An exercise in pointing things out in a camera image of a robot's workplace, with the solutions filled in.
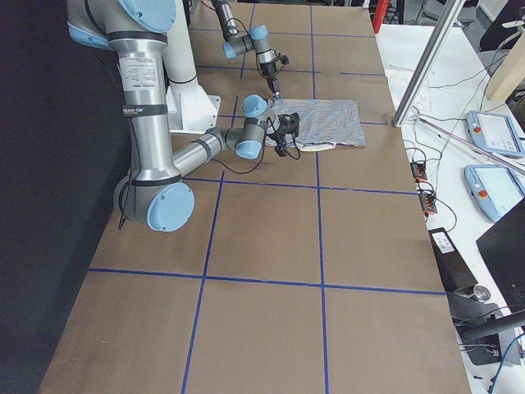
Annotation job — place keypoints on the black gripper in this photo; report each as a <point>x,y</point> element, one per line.
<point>286,125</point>
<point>269,74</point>

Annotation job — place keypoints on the navy white striped polo shirt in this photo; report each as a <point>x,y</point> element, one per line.
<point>324,124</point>

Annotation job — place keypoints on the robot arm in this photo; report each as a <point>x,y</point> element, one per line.
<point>154,192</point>
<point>238,41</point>

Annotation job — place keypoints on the red cylinder object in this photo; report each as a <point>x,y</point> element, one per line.
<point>379,14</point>

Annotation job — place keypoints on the brown paper table cover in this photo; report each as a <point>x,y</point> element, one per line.
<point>307,276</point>

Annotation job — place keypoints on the orange black connector strip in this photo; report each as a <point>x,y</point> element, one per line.
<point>426,191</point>

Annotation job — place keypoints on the far blue teach pendant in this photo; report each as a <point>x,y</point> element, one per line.
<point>494,133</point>

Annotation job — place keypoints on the blue teach pendant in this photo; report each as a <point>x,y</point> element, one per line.
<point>495,189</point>
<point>494,133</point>

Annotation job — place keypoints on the black box with label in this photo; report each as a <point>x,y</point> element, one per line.
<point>454,272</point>

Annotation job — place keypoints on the near blue teach pendant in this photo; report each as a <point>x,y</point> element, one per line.
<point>495,189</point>

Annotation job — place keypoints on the black monitor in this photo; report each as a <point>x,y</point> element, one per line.
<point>502,250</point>

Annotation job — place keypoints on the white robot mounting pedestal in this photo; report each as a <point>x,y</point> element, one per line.
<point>190,109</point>

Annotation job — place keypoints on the aluminium frame post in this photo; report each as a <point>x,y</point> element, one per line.
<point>434,44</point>

